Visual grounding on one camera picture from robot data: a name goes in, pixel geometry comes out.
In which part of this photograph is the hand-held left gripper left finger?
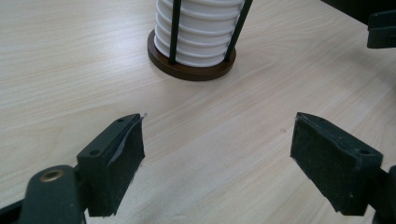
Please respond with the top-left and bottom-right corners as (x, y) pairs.
(76, 113), (147, 217)

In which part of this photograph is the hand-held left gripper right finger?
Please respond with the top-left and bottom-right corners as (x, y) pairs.
(290, 111), (385, 217)

